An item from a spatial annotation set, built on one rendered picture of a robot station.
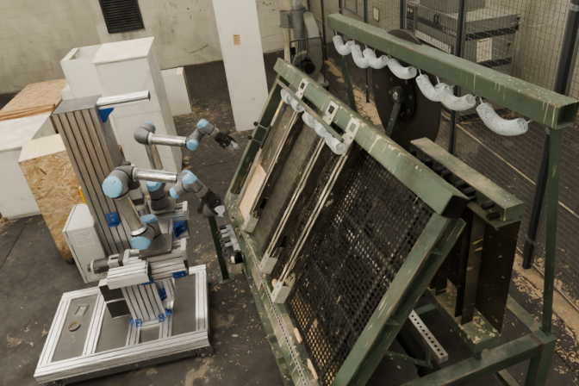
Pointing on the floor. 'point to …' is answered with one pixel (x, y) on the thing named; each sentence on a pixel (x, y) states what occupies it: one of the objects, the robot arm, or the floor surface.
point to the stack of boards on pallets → (33, 91)
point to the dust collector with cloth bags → (296, 52)
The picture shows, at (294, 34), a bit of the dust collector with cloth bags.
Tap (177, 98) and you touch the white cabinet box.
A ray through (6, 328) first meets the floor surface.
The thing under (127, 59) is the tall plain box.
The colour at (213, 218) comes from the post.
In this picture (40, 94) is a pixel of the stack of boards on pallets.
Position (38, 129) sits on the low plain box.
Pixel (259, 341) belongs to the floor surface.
